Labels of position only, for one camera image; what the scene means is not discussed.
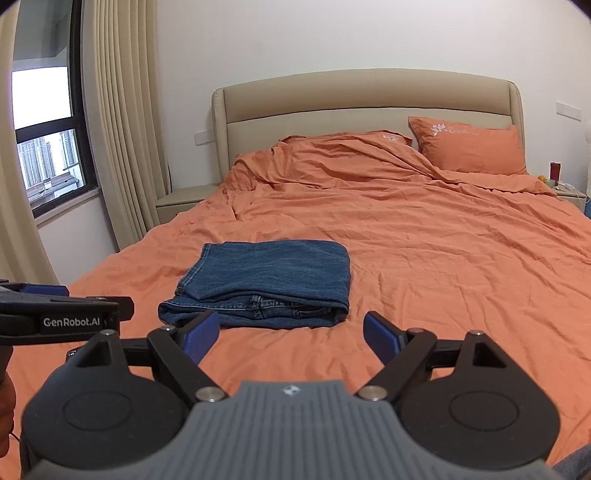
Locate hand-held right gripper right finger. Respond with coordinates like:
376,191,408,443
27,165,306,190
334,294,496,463
355,311,513,408

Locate beige pleated curtain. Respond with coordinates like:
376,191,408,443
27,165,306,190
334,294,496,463
0,14,61,287
82,0,169,252

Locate orange embroidered pillow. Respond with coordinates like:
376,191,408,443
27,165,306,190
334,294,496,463
365,130,414,148
408,115,529,176

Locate beige upholstered headboard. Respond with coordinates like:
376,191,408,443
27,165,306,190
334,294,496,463
211,68,523,185

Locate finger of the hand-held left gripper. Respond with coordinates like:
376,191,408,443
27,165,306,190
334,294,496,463
111,296,135,328
0,279,70,299

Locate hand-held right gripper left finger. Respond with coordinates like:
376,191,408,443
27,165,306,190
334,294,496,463
69,310,228,408

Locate orange duvet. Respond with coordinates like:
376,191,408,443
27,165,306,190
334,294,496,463
9,130,591,480

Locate person's left hand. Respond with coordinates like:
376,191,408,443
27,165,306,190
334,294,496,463
0,369,18,460

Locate grey cloth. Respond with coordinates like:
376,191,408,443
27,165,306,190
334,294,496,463
549,445,591,480

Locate blue denim pants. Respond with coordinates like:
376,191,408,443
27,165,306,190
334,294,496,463
158,240,352,329

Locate black framed window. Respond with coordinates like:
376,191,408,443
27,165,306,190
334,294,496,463
11,0,100,219

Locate beige nightstand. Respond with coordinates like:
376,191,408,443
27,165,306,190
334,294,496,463
554,182,591,219
154,183,221,227

